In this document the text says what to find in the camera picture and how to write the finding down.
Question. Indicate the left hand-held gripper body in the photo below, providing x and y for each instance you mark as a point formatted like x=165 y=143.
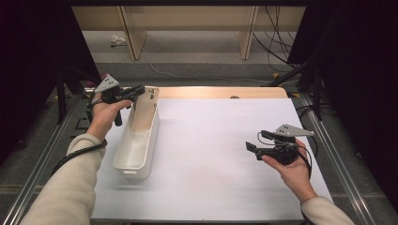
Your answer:
x=108 y=84

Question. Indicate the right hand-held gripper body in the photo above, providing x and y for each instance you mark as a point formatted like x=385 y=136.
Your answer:
x=287 y=151

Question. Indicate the white plastic bin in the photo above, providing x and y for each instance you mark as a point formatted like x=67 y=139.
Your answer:
x=134 y=156

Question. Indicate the person's right hand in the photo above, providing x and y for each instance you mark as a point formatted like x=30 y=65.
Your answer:
x=295 y=178

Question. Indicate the person's left hand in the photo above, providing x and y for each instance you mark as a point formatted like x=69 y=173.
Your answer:
x=101 y=120

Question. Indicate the crumpled white paper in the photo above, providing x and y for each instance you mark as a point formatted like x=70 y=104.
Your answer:
x=117 y=40

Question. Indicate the black metal stand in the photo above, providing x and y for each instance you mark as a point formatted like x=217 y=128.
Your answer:
x=62 y=93
x=316 y=93

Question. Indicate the white table cover sheet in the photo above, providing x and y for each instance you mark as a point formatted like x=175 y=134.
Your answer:
x=203 y=162

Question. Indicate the dark curtain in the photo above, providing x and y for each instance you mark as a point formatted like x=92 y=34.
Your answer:
x=359 y=78
x=28 y=62

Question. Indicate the wooden shelf unit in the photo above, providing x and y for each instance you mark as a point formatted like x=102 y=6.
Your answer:
x=187 y=18

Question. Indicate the aluminium floor rail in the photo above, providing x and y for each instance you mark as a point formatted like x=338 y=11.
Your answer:
x=34 y=181
x=344 y=175

